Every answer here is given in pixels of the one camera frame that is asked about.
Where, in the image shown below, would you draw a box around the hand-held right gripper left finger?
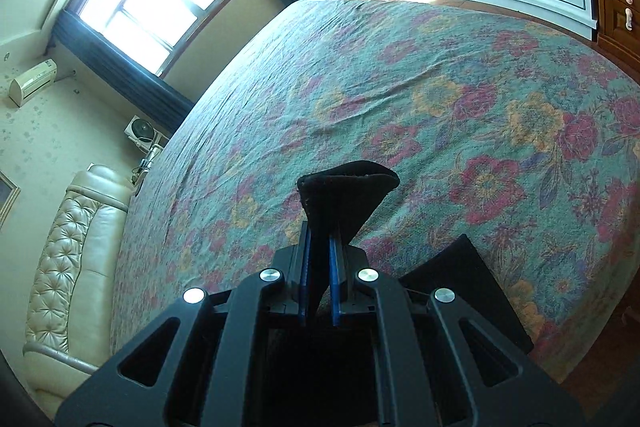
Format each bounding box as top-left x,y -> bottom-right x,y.
55,222 -> 313,427

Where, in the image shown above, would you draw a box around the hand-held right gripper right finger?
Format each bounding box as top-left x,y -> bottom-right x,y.
327,232 -> 588,427

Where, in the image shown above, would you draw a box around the black pants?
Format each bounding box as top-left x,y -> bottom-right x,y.
297,161 -> 535,358

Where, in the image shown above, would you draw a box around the floral bedspread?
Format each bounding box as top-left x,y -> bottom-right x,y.
107,0 -> 640,388

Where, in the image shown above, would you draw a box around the small white fan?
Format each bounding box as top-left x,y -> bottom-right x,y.
124,116 -> 169,154

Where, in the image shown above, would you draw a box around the cream tufted leather headboard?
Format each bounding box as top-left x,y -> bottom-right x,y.
22,164 -> 137,408

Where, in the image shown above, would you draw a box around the bedside cables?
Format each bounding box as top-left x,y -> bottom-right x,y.
132,146 -> 165,182

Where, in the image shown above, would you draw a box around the framed wall picture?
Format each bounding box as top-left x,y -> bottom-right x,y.
0,169 -> 22,229

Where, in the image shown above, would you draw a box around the white wall air conditioner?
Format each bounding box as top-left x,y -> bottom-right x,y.
9,59 -> 58,108

